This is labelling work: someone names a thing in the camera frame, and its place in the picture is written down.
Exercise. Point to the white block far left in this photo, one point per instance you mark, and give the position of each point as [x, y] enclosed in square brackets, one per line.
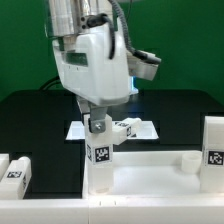
[4, 163]

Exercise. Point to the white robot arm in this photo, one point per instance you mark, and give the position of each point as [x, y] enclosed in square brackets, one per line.
[70, 18]

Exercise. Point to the white marker base plate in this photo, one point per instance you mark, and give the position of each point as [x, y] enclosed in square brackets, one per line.
[147, 131]

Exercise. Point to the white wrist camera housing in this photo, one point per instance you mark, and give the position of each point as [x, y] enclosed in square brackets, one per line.
[144, 67]

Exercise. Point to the white front wall bar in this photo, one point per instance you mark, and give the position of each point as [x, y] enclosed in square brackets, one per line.
[114, 211]

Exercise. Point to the white desk top tray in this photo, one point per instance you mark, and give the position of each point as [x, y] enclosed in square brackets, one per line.
[154, 174]

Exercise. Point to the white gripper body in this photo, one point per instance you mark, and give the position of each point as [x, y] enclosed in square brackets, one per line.
[85, 68]

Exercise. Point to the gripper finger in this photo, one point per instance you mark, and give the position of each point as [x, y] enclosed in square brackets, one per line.
[84, 108]
[97, 123]

